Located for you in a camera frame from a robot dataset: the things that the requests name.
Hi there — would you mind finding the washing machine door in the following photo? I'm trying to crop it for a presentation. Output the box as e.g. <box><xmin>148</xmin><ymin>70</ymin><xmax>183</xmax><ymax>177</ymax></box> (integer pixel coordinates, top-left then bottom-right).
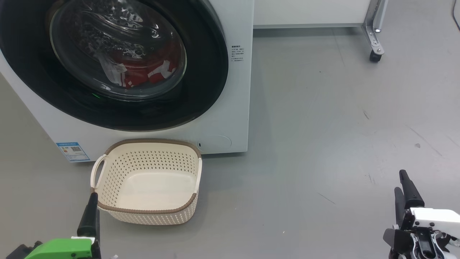
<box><xmin>0</xmin><ymin>0</ymin><xmax>229</xmax><ymax>132</ymax></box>

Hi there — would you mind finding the thin black hanging cable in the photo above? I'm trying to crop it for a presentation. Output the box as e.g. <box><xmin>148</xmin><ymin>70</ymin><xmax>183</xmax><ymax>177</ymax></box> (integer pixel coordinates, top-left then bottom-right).
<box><xmin>452</xmin><ymin>0</ymin><xmax>460</xmax><ymax>31</ymax></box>

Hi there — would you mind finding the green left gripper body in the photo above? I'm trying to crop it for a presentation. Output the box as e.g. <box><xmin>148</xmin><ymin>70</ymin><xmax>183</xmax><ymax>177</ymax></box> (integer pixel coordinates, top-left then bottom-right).
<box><xmin>23</xmin><ymin>236</ymin><xmax>102</xmax><ymax>259</ymax></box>

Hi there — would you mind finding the shiny metal stand leg with caster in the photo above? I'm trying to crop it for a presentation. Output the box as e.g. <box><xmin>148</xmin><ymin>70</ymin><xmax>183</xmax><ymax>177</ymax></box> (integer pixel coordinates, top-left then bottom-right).
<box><xmin>362</xmin><ymin>0</ymin><xmax>389</xmax><ymax>63</ymax></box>

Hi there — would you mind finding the blue energy label sticker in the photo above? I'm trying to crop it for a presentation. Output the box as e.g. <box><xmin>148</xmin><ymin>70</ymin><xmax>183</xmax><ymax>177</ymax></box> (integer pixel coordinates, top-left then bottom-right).
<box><xmin>56</xmin><ymin>142</ymin><xmax>90</xmax><ymax>163</ymax></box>

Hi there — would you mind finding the cream perforated laundry basket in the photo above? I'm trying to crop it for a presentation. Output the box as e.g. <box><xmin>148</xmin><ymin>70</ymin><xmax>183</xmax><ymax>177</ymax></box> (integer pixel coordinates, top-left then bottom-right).
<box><xmin>90</xmin><ymin>138</ymin><xmax>203</xmax><ymax>226</ymax></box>

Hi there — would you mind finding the white front-load washing machine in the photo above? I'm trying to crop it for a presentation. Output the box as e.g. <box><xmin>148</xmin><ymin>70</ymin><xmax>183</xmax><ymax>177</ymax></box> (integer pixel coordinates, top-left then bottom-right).
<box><xmin>0</xmin><ymin>0</ymin><xmax>254</xmax><ymax>163</ymax></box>

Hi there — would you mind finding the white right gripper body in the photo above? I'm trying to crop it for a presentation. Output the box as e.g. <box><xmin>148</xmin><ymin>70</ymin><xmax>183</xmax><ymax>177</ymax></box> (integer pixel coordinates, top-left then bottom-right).
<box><xmin>383</xmin><ymin>208</ymin><xmax>460</xmax><ymax>259</ymax></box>

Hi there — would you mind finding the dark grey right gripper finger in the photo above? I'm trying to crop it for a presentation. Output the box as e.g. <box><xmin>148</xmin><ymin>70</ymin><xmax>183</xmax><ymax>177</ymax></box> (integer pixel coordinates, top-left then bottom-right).
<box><xmin>394</xmin><ymin>187</ymin><xmax>406</xmax><ymax>228</ymax></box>
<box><xmin>400</xmin><ymin>170</ymin><xmax>424</xmax><ymax>209</ymax></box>

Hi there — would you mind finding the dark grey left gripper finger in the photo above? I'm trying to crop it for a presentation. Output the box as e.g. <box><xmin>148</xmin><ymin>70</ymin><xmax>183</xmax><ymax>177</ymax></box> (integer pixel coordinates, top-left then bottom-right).
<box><xmin>77</xmin><ymin>192</ymin><xmax>100</xmax><ymax>238</ymax></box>

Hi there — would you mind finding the white partition panel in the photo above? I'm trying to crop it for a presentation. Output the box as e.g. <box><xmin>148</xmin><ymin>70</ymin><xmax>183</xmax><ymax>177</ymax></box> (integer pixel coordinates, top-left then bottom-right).
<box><xmin>253</xmin><ymin>0</ymin><xmax>374</xmax><ymax>29</ymax></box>

